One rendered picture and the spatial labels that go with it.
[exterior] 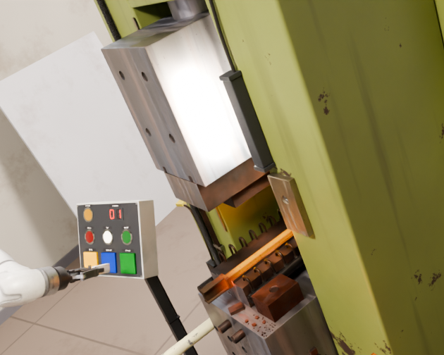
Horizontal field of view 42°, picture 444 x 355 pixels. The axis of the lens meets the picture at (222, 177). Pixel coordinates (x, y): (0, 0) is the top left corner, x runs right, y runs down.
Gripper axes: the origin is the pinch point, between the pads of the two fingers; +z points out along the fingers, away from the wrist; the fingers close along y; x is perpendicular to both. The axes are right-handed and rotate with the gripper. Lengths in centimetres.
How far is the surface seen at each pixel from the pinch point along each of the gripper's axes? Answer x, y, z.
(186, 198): 23.2, 43.0, -3.4
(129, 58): 61, 47, -27
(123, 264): -0.4, -1.9, 12.5
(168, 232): -10, -144, 197
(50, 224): 3, -220, 146
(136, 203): 21.4, 6.0, 13.1
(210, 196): 23, 54, -7
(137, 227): 12.9, 5.8, 13.2
